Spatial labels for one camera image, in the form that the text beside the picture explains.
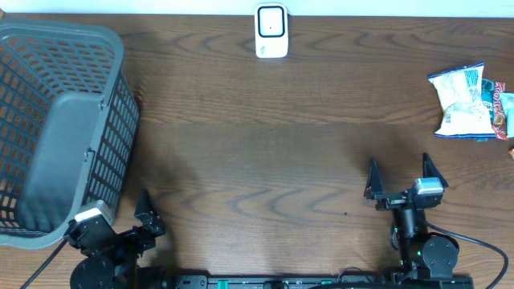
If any red Top candy bar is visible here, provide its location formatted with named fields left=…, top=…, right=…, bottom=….
left=492, top=82, right=508, bottom=140

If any grey plastic basket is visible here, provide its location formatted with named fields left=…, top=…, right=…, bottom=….
left=1, top=18, right=139, bottom=250

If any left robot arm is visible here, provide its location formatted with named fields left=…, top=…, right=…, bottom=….
left=64, top=189, right=171, bottom=289

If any cream snack bag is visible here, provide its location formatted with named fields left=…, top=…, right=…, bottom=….
left=428, top=62, right=496, bottom=139

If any teal mouthwash bottle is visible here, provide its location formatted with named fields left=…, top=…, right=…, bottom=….
left=478, top=79, right=496, bottom=141

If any white barcode scanner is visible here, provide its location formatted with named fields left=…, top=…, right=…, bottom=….
left=254, top=2, right=289, bottom=59

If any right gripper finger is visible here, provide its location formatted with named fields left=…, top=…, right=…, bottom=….
left=364, top=157, right=384, bottom=200
left=422, top=153, right=448, bottom=188

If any light teal candy packet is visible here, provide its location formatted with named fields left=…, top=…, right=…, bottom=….
left=500, top=92, right=514, bottom=138

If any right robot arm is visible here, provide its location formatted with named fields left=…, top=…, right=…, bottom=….
left=364, top=153, right=459, bottom=284

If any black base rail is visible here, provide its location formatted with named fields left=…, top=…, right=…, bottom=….
left=170, top=274, right=475, bottom=289

